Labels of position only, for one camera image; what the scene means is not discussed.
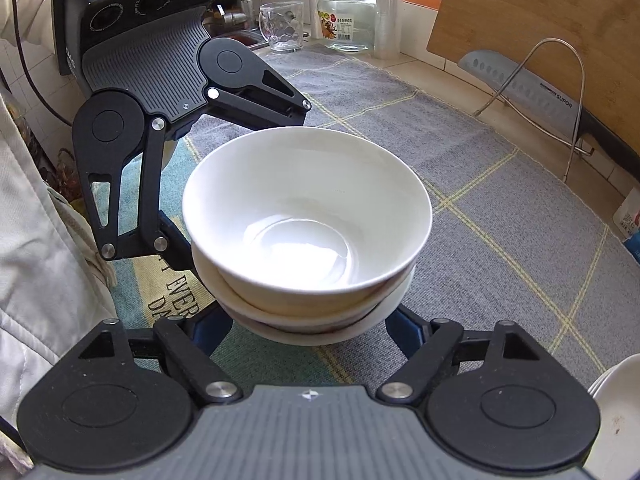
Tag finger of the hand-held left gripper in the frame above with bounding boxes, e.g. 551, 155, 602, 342
204, 54, 312, 131
75, 116, 196, 273

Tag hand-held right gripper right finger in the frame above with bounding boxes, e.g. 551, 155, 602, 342
377, 306, 541, 405

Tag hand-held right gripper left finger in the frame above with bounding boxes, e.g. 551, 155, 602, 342
77, 304, 244, 406

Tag plain white bowl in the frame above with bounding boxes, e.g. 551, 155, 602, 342
191, 247, 417, 333

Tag white bowl faint floral print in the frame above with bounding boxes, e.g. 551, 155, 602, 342
217, 280, 417, 347

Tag white bowl pink flowers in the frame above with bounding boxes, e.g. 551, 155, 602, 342
181, 126, 434, 307

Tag kitchen sink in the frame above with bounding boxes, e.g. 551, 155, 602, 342
220, 27, 266, 53

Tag clear glass mug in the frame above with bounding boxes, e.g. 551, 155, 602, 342
258, 1, 306, 55

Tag glass jar with lid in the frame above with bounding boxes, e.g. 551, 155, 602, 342
316, 0, 377, 54

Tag person's beige jacket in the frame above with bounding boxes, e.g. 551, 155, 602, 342
0, 0, 118, 461

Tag grey checkered mat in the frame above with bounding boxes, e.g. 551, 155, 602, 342
175, 42, 640, 391

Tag tall stack of plastic cups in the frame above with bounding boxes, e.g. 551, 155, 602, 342
375, 0, 408, 61

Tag blue and white salt bag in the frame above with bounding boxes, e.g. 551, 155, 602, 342
612, 190, 640, 266

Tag bamboo cutting board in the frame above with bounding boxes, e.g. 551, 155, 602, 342
426, 0, 640, 151

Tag black cable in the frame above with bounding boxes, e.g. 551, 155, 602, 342
10, 0, 76, 128

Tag black-handled kitchen knife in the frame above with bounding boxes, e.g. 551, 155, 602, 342
457, 49, 640, 161

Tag metal wire rack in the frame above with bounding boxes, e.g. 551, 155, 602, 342
475, 37, 596, 183

